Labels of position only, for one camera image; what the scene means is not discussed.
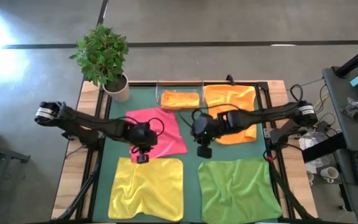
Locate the black power adapter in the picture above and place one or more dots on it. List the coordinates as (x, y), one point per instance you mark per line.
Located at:
(323, 127)

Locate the orange microfiber towel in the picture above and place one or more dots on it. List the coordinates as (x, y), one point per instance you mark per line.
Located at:
(228, 96)
(180, 99)

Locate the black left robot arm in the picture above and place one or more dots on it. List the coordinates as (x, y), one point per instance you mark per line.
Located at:
(79, 119)

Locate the white plant pot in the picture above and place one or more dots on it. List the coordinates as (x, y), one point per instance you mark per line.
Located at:
(120, 93)

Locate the clear plastic wrapper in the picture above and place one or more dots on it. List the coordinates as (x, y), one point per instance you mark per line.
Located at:
(354, 107)

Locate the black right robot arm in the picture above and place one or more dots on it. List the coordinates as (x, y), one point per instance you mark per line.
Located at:
(269, 113)

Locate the yellow microfiber towel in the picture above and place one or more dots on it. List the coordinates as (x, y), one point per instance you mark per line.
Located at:
(148, 189)

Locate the green microfiber towel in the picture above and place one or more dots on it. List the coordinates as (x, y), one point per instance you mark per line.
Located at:
(238, 189)

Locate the green leafy plant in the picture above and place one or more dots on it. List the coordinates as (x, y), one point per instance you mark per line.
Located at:
(101, 53)

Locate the silver metal bracket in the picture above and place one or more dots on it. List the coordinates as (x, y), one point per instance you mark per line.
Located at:
(267, 132)

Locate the small black bracket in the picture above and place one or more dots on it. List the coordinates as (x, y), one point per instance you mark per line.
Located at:
(229, 80)

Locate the clear plastic bin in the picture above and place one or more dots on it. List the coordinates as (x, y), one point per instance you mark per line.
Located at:
(158, 93)

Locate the black pole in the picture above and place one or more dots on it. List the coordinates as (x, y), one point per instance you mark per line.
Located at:
(356, 59)

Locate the black aluminium table frame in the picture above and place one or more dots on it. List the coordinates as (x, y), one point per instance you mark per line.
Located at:
(262, 85)

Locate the clear plastic bag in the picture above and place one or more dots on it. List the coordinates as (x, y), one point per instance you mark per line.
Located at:
(309, 143)

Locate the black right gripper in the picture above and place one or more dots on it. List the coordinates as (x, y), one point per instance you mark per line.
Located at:
(207, 126)

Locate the black flat bar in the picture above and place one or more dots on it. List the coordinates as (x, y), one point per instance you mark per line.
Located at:
(325, 147)

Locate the pink microfiber towel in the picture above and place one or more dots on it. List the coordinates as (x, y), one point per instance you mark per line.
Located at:
(172, 137)

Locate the white mug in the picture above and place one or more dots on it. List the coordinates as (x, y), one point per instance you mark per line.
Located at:
(329, 174)

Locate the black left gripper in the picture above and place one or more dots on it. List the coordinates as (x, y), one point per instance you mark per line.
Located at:
(143, 135)

